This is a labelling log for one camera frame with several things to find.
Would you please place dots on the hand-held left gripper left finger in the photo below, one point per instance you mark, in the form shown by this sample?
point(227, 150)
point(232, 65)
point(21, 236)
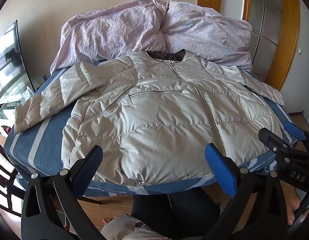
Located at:
point(90, 165)

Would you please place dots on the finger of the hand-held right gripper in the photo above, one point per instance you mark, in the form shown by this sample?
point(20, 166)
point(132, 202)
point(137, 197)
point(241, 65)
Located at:
point(295, 131)
point(272, 140)

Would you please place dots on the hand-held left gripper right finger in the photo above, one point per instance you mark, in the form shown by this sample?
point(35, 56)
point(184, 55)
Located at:
point(219, 166)

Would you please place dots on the beige puffer jacket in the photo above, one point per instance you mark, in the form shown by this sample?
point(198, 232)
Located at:
point(157, 120)

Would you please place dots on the person's left forearm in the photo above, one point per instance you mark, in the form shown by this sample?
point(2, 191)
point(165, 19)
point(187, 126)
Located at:
point(129, 230)

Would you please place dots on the person's right hand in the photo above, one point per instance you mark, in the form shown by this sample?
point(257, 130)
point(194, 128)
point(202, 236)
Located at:
point(293, 205)

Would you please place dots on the person's left hand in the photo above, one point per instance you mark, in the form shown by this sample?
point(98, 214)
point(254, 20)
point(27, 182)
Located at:
point(105, 220)

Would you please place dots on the dark wooden chair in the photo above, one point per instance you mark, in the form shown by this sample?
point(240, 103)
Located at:
point(4, 180)

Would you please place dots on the cluster of small bottles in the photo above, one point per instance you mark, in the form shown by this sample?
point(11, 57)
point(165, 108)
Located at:
point(42, 81)

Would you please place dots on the glass television stand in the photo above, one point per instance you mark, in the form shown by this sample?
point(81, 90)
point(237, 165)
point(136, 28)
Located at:
point(9, 110)

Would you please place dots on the frosted glass panel door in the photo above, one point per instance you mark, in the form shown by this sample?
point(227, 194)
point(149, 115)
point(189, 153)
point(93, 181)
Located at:
point(267, 22)

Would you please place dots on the flat screen television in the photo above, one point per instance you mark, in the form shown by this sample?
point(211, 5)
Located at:
point(9, 62)

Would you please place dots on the pink floral duvet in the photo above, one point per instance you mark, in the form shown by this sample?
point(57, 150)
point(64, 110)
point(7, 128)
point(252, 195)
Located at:
point(114, 30)

